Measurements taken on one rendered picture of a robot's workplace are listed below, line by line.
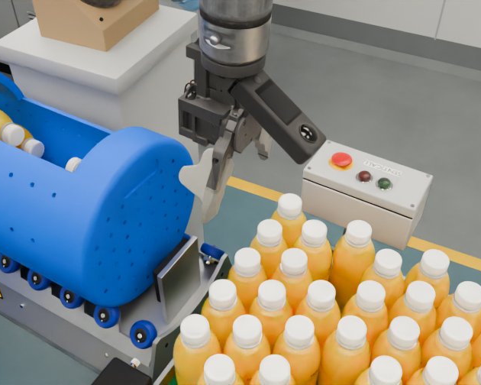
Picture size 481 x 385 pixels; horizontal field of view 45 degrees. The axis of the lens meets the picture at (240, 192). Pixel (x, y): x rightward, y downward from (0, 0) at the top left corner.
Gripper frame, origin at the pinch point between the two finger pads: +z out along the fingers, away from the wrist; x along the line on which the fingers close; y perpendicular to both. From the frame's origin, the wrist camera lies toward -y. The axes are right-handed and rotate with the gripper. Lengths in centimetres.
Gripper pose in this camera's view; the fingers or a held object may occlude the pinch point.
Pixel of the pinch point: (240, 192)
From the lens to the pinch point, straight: 75.5
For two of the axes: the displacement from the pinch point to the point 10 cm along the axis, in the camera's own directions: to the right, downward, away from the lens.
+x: -5.1, 5.6, -6.5
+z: -0.5, 7.3, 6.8
